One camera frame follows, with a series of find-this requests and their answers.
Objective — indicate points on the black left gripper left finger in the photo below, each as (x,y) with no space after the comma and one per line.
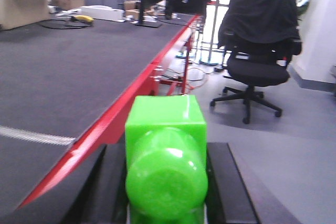
(93,193)

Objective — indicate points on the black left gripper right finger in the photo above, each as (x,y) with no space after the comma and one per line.
(235,193)

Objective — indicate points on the green block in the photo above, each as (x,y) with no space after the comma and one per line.
(165,140)

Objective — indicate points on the office chair with black jacket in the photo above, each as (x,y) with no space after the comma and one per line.
(262,37)

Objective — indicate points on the yellow tool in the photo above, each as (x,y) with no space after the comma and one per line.
(82,18)

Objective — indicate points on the white flat device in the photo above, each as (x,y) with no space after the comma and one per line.
(103,12)

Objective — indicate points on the open cardboard box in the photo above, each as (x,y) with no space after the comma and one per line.
(16,13)

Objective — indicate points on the red conveyor frame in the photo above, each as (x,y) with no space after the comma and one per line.
(110,126)

